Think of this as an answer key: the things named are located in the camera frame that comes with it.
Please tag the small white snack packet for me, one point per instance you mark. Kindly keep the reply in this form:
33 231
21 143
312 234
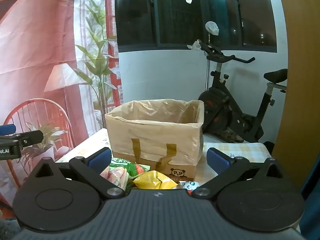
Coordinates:
190 185

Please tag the yellow snack packet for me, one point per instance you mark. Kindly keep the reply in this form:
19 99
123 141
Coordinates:
152 180

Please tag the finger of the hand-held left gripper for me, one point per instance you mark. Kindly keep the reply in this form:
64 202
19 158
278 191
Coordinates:
7 129
30 137

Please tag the dark bag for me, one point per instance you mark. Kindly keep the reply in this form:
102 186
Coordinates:
269 146

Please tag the green snack packet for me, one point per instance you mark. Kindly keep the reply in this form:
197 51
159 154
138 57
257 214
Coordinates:
130 168

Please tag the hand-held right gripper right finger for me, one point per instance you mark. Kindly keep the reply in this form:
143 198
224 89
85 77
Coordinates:
216 161

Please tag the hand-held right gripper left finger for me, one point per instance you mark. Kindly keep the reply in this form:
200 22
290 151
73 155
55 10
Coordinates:
101 158

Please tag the black exercise bike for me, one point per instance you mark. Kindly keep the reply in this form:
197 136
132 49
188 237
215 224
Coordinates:
225 100

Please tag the brown sandals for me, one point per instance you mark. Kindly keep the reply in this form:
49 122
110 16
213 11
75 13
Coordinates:
231 136

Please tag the checked tablecloth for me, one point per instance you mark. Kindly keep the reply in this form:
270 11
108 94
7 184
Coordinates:
250 150

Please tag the white plastic bag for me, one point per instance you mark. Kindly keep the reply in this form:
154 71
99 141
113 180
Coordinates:
212 27

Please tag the crumpled clear plastic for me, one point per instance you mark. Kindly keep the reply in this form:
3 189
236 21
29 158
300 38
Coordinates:
195 45

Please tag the dark teal panel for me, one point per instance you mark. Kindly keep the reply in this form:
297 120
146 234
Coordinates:
311 200

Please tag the printed wall cloth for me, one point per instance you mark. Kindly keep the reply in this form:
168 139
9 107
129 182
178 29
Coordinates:
37 55

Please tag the metal pole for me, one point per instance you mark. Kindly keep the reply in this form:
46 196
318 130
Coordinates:
208 75

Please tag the brown paper shopping bag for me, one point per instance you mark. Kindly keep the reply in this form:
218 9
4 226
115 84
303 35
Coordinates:
155 140

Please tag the dark window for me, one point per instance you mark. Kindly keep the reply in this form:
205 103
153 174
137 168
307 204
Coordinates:
180 22

